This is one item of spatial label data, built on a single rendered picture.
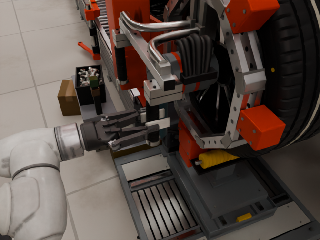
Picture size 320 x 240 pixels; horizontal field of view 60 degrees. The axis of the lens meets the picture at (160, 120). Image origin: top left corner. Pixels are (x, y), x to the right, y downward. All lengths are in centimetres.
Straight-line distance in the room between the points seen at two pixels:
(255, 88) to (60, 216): 53
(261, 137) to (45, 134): 52
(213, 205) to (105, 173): 71
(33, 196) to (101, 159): 121
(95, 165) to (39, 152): 111
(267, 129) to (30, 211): 54
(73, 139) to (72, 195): 100
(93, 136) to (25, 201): 21
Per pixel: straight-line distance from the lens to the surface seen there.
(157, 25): 86
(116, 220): 154
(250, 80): 71
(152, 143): 80
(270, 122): 73
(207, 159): 108
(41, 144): 70
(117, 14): 125
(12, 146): 72
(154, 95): 69
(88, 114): 142
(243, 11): 68
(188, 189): 146
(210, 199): 134
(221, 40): 97
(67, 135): 70
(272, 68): 75
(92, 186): 168
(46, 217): 61
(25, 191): 63
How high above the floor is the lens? 134
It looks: 41 degrees down
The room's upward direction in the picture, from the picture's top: straight up
